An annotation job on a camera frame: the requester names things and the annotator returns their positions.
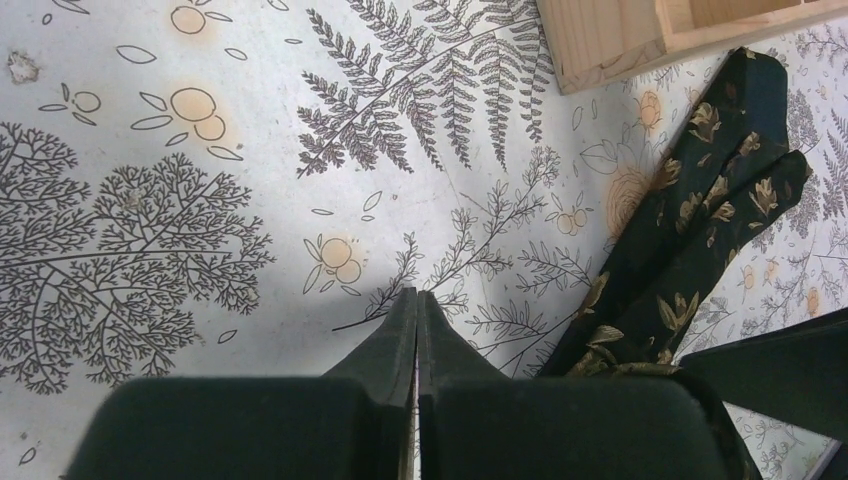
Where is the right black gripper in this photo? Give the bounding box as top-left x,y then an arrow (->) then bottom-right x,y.
678,309 -> 847,479

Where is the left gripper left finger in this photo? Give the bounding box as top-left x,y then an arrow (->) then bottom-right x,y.
66,288 -> 418,479

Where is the wooden compartment tray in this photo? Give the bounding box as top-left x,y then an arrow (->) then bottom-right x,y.
537,0 -> 847,95

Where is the dark floral necktie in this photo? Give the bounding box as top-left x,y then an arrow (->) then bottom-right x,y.
539,48 -> 812,377

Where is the floral table mat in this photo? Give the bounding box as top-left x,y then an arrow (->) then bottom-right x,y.
1,1 -> 847,479

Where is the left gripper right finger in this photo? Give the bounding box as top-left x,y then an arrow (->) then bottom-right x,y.
417,292 -> 732,479

